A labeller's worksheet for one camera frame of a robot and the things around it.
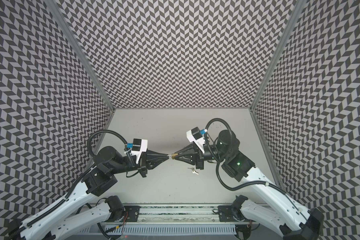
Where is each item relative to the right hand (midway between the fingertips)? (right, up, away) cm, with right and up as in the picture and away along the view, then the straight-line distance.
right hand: (176, 162), depth 55 cm
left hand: (-3, +1, 0) cm, 3 cm away
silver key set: (+8, -14, +32) cm, 36 cm away
